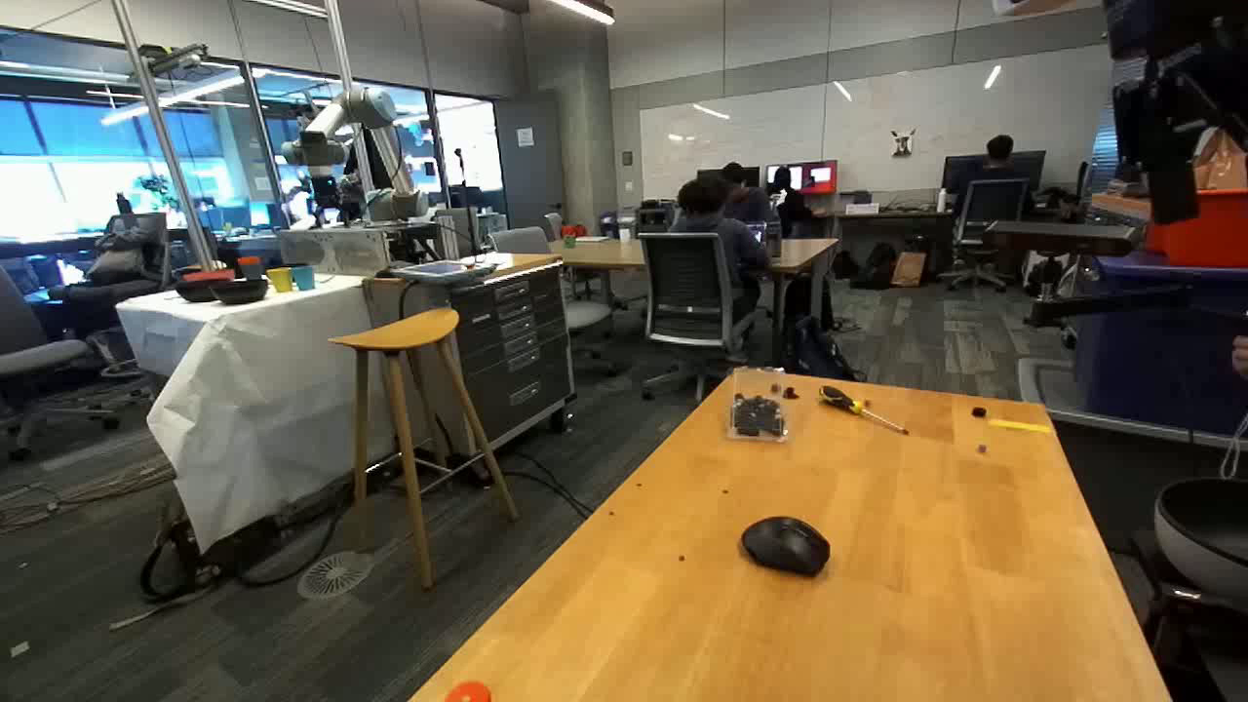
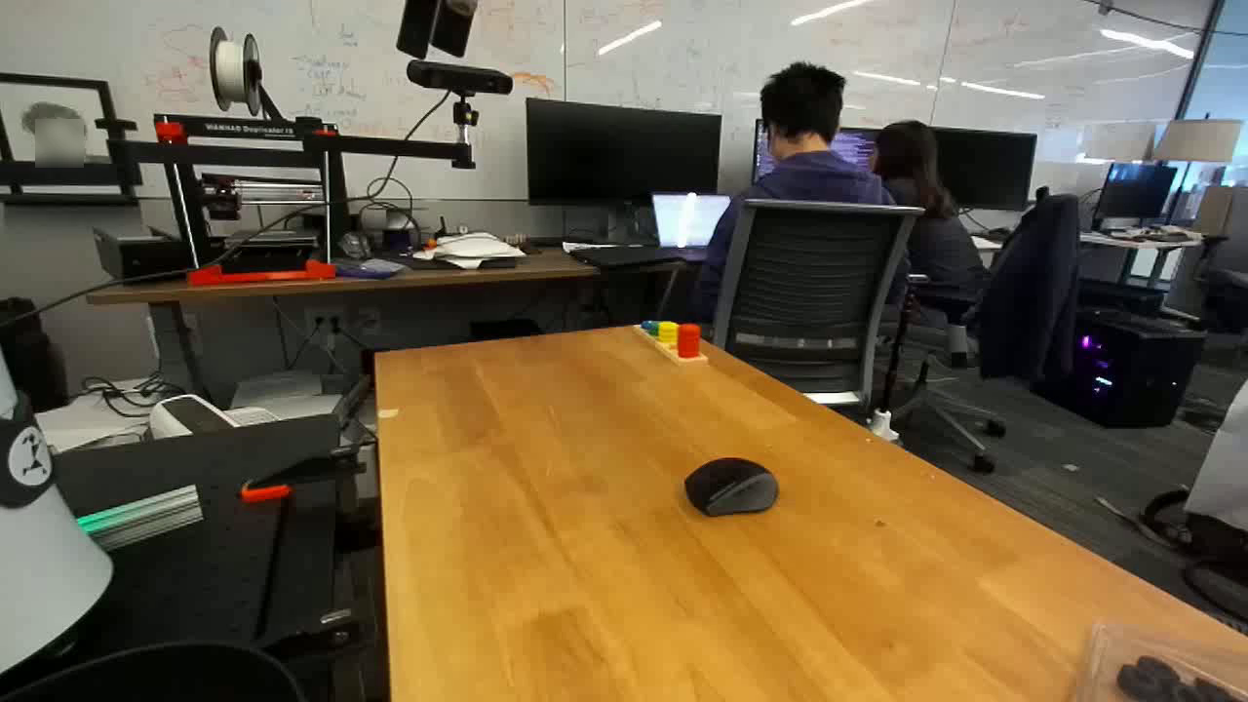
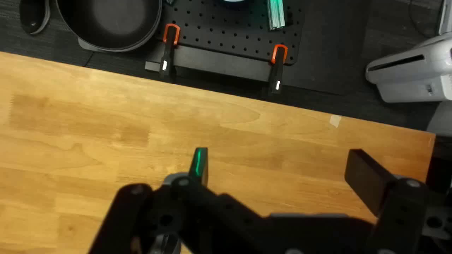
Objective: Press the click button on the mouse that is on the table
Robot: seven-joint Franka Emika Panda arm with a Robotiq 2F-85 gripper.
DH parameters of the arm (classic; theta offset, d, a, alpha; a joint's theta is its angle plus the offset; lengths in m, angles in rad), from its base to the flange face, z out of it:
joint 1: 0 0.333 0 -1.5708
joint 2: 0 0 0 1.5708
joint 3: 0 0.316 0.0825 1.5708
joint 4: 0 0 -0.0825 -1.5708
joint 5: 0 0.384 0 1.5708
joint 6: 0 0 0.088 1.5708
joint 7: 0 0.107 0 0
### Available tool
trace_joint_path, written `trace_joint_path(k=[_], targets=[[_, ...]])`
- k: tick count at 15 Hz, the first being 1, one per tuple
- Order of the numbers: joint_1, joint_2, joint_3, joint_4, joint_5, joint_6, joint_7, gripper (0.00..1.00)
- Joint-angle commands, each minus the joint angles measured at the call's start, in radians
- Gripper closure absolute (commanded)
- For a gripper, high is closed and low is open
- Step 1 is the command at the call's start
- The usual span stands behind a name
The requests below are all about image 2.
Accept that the black computer mouse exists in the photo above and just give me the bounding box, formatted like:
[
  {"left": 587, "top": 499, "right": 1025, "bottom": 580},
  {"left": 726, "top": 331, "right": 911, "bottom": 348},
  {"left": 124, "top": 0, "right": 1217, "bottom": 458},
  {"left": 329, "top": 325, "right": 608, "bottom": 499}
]
[{"left": 683, "top": 458, "right": 784, "bottom": 520}]

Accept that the black keyboard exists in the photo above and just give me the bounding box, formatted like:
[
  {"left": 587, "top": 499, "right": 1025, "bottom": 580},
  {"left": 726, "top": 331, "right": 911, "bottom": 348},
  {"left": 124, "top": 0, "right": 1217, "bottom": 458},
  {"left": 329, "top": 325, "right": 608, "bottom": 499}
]
[{"left": 570, "top": 246, "right": 687, "bottom": 277}]

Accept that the open laptop bright screen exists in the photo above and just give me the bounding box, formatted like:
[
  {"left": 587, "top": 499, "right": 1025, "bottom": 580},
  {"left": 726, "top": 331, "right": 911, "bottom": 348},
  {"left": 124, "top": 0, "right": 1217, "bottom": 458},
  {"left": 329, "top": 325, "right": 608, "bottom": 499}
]
[{"left": 649, "top": 188, "right": 734, "bottom": 252}]

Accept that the stack of white papers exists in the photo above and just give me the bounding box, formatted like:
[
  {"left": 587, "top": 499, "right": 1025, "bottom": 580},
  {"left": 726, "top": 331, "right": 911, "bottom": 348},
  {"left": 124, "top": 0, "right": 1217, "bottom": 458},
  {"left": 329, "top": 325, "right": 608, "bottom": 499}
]
[{"left": 409, "top": 230, "right": 531, "bottom": 272}]

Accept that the grey mesh office chair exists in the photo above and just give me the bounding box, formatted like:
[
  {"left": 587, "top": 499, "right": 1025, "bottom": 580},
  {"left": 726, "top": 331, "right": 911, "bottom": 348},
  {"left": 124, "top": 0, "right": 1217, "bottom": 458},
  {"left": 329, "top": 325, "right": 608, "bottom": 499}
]
[{"left": 712, "top": 195, "right": 1012, "bottom": 477}]

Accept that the large black monitor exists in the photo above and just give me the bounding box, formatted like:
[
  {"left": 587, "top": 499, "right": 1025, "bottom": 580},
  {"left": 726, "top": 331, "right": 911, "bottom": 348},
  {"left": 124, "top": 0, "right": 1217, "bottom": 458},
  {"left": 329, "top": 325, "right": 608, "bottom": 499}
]
[{"left": 524, "top": 97, "right": 726, "bottom": 212}]

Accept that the wooden work desk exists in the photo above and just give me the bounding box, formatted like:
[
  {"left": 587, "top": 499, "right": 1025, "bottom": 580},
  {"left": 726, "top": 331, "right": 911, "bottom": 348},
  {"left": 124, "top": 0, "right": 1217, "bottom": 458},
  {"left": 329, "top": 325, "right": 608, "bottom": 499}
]
[{"left": 86, "top": 246, "right": 605, "bottom": 409}]

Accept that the person in purple sweater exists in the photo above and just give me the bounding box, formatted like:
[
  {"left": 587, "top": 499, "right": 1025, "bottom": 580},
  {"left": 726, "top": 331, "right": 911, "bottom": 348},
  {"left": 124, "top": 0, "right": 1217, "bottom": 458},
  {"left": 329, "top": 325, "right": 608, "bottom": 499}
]
[{"left": 692, "top": 60, "right": 901, "bottom": 325}]

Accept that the monitor with purple screen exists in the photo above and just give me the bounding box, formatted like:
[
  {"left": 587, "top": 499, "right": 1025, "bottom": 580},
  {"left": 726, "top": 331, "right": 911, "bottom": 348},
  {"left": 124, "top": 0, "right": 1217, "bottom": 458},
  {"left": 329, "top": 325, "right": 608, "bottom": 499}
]
[{"left": 751, "top": 116, "right": 888, "bottom": 188}]

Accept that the long-haired person in dark top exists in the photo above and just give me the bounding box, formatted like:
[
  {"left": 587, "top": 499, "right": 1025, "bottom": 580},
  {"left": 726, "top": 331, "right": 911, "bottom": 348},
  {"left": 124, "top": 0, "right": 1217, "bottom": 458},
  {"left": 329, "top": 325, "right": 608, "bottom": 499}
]
[{"left": 869, "top": 116, "right": 992, "bottom": 326}]

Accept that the white papers pile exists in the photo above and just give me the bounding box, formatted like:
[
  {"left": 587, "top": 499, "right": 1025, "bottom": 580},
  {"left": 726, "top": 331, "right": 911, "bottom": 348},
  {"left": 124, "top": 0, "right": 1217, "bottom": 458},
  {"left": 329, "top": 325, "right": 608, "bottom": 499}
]
[{"left": 34, "top": 367, "right": 349, "bottom": 458}]

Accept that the black hanging device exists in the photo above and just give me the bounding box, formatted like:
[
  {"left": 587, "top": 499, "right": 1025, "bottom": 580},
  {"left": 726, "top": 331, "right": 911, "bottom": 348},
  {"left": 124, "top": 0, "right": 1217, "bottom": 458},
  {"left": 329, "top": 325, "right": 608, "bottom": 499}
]
[{"left": 396, "top": 0, "right": 485, "bottom": 62}]

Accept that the black monitor by window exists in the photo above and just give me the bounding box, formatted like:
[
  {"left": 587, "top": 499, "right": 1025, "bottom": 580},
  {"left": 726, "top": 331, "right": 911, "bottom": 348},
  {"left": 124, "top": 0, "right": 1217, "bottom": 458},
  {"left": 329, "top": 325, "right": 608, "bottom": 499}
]
[{"left": 927, "top": 125, "right": 1042, "bottom": 216}]

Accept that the chair draped with black jacket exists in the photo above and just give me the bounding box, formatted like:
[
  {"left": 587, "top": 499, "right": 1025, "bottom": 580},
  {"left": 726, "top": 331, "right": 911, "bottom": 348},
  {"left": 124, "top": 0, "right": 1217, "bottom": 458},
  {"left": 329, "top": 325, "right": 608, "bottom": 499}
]
[{"left": 977, "top": 191, "right": 1089, "bottom": 389}]

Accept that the black red 3D printer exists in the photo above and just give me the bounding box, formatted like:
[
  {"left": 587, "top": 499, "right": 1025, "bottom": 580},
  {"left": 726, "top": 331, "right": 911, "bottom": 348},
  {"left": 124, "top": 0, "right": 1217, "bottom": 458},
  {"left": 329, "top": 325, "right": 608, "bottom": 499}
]
[{"left": 120, "top": 108, "right": 479, "bottom": 287}]

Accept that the white filament spool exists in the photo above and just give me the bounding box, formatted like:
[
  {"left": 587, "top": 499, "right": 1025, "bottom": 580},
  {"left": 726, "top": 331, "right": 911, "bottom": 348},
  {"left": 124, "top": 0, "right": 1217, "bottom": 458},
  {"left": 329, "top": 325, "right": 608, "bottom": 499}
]
[{"left": 209, "top": 22, "right": 271, "bottom": 116}]

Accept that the black low cart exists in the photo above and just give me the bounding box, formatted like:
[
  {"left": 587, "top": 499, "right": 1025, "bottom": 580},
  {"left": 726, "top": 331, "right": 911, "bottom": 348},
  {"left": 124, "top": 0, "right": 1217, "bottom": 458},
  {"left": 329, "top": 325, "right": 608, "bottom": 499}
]
[{"left": 53, "top": 424, "right": 381, "bottom": 660}]

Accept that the black box on desk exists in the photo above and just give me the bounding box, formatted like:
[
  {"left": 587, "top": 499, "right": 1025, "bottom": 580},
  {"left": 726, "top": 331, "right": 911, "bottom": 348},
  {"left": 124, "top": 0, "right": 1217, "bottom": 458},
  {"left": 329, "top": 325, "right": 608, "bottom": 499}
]
[{"left": 89, "top": 224, "right": 196, "bottom": 287}]

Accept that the green translucent tube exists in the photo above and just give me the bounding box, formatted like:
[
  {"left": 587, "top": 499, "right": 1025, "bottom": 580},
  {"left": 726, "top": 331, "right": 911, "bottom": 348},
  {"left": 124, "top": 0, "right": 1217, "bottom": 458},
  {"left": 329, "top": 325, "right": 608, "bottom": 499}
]
[{"left": 75, "top": 480, "right": 209, "bottom": 552}]

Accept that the black computer tower purple light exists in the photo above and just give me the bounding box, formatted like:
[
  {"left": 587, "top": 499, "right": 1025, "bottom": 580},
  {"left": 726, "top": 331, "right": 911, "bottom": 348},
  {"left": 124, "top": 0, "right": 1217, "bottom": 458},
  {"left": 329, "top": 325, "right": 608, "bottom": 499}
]
[{"left": 1064, "top": 303, "right": 1208, "bottom": 432}]

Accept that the small distant monitor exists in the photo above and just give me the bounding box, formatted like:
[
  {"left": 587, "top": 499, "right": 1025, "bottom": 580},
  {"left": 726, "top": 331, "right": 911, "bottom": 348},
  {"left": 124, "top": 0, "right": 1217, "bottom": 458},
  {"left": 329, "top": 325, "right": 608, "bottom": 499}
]
[{"left": 1093, "top": 160, "right": 1181, "bottom": 226}]

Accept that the black round bin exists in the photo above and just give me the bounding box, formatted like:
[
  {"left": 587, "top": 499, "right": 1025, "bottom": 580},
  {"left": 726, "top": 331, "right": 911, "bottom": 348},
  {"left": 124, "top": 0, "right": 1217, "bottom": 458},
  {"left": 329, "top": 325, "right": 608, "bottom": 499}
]
[{"left": 0, "top": 636, "right": 314, "bottom": 702}]

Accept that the beige lamp shade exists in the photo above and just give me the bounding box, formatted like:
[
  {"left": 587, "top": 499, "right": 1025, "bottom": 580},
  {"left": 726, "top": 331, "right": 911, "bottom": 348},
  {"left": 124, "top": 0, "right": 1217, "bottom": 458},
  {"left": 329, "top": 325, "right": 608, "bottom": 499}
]
[{"left": 1155, "top": 116, "right": 1246, "bottom": 169}]

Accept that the framed portrait picture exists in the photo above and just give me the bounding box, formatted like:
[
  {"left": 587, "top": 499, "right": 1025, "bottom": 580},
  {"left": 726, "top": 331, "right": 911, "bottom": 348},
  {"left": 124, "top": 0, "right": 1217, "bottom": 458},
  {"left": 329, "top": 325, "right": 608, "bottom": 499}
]
[{"left": 0, "top": 70, "right": 120, "bottom": 170}]

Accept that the black camera on stand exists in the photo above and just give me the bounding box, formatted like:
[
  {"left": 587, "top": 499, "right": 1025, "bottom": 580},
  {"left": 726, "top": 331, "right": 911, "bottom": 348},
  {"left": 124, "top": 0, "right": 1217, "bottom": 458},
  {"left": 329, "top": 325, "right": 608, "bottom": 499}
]
[{"left": 404, "top": 60, "right": 514, "bottom": 135}]

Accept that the orange handled tool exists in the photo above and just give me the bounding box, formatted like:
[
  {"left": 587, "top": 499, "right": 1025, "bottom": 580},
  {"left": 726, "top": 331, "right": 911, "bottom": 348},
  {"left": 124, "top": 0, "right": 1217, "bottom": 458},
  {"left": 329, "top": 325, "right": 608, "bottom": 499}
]
[{"left": 237, "top": 480, "right": 298, "bottom": 512}]

